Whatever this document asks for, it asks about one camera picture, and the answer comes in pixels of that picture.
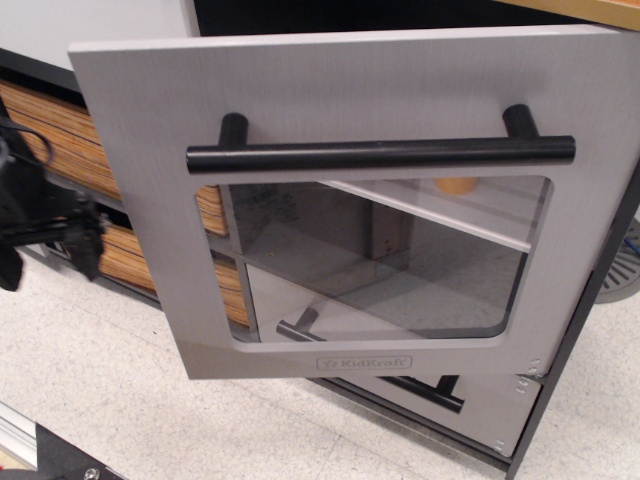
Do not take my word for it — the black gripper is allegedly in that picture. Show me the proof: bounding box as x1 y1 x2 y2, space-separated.
0 169 108 291

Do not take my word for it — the grey lower drawer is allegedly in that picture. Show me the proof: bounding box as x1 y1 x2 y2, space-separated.
246 263 544 457

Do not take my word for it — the wood grain bin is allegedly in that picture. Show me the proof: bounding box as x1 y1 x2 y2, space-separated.
99 225 249 328
0 79 230 238

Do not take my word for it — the grey oven door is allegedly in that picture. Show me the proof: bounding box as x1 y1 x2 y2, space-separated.
70 25 639 379

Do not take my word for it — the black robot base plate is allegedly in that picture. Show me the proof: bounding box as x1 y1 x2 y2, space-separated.
1 402 123 479

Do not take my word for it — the upper wood grain bin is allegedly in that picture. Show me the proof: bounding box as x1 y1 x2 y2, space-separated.
0 79 230 238

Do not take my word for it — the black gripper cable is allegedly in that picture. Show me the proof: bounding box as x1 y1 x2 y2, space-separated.
0 117 54 171

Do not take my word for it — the black oven door handle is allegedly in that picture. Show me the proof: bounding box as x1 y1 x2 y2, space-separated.
186 104 577 174

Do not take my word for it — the grey oven shelf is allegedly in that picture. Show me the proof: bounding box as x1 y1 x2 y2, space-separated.
324 176 545 252

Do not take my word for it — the black drawer handle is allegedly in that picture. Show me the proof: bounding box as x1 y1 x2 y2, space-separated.
275 306 465 414

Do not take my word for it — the grey chair base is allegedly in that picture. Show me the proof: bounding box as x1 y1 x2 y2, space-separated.
596 218 639 304

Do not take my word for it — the lower wood grain bin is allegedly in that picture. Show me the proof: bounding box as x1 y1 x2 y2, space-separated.
99 225 249 328

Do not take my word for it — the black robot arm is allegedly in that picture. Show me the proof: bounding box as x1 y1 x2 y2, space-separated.
1 107 108 292

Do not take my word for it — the toy kitchen cabinet frame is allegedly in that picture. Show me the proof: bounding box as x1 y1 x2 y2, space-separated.
1 28 639 479

